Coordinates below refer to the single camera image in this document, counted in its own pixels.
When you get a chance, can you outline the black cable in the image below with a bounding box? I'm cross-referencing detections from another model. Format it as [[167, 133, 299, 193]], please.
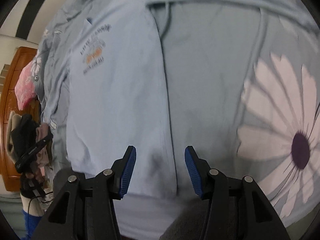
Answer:
[[27, 180, 54, 213]]

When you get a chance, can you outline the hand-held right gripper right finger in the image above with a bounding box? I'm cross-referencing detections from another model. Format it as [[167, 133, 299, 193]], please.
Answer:
[[184, 145, 292, 240]]

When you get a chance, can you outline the dark grey cloth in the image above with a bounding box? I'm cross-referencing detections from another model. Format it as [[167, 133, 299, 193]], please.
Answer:
[[53, 167, 213, 240]]

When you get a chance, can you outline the pink cloth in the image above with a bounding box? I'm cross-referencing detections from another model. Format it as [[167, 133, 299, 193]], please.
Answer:
[[14, 60, 41, 111]]

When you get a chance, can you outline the person's left hand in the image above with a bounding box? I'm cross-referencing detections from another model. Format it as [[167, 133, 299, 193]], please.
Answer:
[[25, 123, 52, 181]]

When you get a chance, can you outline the brown wooden door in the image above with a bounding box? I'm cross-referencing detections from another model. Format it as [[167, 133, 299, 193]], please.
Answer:
[[0, 46, 42, 193]]

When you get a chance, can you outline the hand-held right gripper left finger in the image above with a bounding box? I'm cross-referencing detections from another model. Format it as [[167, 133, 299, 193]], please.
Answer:
[[30, 145, 137, 240]]

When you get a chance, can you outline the person's left forearm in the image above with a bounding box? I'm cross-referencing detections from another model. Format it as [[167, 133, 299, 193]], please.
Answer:
[[20, 194, 46, 240]]

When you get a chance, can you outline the blue daisy print bed sheet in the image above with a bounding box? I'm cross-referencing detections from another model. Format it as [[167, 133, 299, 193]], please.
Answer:
[[35, 0, 320, 228]]

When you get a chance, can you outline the beige cloth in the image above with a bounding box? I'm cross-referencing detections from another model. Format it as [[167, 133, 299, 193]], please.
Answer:
[[5, 111, 23, 161]]

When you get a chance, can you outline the light blue printed shirt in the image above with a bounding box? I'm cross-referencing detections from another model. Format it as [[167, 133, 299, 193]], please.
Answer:
[[65, 0, 303, 239]]

